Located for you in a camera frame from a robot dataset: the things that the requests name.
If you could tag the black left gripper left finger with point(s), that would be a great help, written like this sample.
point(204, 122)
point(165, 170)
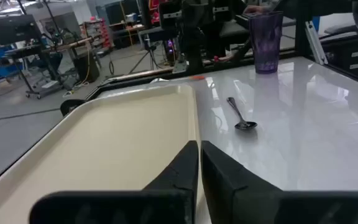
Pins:
point(166, 205)

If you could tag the black drawer cabinet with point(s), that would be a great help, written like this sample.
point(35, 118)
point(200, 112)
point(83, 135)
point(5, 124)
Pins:
point(350, 57)

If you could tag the black rolling monitor stand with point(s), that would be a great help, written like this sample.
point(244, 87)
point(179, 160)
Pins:
point(42, 71)

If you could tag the black computer monitor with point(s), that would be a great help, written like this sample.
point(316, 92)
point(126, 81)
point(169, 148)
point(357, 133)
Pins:
point(12, 29)

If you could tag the beige plastic tray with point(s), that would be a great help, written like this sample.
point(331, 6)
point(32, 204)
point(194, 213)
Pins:
point(104, 140)

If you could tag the metal spoon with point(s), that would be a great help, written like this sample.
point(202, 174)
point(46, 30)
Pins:
point(245, 125)

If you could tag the silver aluminium extrusion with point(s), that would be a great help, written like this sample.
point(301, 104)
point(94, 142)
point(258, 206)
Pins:
point(315, 43)

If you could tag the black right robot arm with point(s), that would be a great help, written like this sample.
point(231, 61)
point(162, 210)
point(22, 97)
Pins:
point(194, 37)

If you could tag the black camera tripod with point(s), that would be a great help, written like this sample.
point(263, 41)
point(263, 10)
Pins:
point(149, 53)

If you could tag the person's hand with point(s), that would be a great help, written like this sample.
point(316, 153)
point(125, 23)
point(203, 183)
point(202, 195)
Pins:
point(255, 9)

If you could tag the red parts shelf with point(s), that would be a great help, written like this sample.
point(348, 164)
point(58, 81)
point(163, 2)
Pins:
point(99, 32)

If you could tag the purple plastic cup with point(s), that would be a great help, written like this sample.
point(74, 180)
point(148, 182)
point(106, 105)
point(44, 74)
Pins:
point(266, 43)

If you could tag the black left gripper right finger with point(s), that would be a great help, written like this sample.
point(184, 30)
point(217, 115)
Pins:
point(235, 199)

